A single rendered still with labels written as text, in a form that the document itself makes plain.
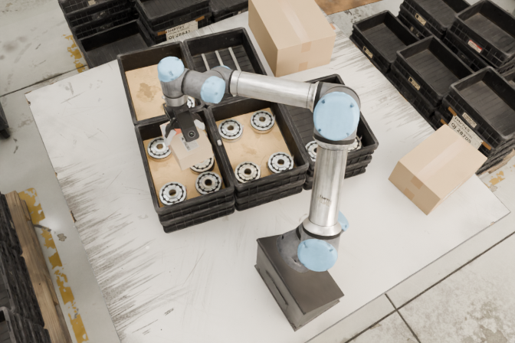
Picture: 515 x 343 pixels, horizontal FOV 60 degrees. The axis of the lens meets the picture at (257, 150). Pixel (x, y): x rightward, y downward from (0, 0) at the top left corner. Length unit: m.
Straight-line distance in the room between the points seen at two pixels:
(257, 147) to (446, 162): 0.77
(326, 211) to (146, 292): 0.80
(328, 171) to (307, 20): 1.17
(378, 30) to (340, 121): 2.12
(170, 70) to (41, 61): 2.35
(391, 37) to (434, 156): 1.44
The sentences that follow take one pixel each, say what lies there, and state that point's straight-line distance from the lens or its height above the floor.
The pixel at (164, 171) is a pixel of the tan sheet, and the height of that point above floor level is 0.83.
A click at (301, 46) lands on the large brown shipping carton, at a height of 0.88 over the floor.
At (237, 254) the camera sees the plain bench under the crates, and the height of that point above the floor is 0.70.
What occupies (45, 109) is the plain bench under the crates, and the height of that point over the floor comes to 0.70.
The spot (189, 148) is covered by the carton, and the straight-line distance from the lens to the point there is 1.53.
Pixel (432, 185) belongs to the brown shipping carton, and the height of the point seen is 0.86.
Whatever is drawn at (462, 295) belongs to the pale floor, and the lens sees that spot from 2.74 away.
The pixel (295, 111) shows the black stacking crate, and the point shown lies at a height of 0.83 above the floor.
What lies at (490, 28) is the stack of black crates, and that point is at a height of 0.50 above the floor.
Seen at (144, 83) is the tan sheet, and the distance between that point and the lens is 2.12.
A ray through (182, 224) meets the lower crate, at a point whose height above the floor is 0.73.
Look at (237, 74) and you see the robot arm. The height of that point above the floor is 1.36.
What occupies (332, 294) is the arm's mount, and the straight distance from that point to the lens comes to 1.64.
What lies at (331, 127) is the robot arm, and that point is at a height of 1.45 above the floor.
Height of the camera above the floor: 2.41
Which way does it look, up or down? 58 degrees down
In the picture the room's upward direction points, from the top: 3 degrees clockwise
